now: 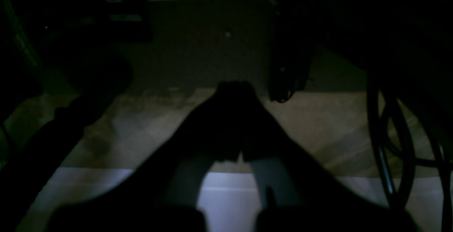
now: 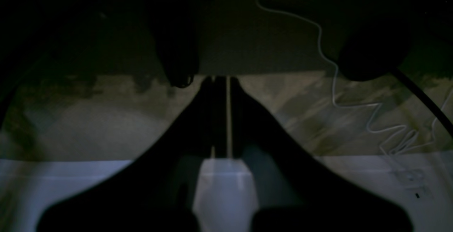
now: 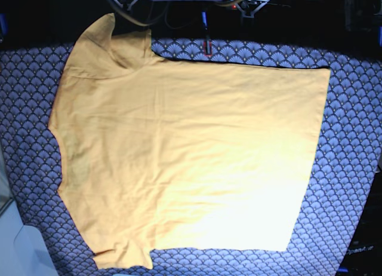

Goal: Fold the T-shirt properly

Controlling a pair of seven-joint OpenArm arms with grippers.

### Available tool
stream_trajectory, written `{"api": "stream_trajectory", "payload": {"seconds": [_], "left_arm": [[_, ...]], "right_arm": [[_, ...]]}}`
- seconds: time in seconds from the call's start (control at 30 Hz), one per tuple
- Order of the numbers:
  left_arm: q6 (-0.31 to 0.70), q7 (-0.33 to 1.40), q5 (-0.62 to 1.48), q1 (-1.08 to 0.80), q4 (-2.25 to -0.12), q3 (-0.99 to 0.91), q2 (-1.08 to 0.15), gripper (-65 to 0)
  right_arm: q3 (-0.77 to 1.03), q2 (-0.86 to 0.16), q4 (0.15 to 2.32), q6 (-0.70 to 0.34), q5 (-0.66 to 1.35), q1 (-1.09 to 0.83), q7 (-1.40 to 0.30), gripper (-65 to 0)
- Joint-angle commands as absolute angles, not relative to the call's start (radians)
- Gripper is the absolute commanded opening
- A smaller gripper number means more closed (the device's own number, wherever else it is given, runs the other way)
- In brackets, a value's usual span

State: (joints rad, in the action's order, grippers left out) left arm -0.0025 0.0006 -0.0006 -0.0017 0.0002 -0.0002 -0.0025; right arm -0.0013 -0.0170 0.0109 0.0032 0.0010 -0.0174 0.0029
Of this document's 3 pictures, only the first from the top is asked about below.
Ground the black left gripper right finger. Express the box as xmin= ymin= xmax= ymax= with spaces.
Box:
xmin=242 ymin=82 xmax=418 ymax=232

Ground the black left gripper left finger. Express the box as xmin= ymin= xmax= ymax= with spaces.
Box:
xmin=53 ymin=81 xmax=245 ymax=232

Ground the black cable bundle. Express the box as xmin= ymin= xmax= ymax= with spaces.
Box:
xmin=367 ymin=76 xmax=453 ymax=232

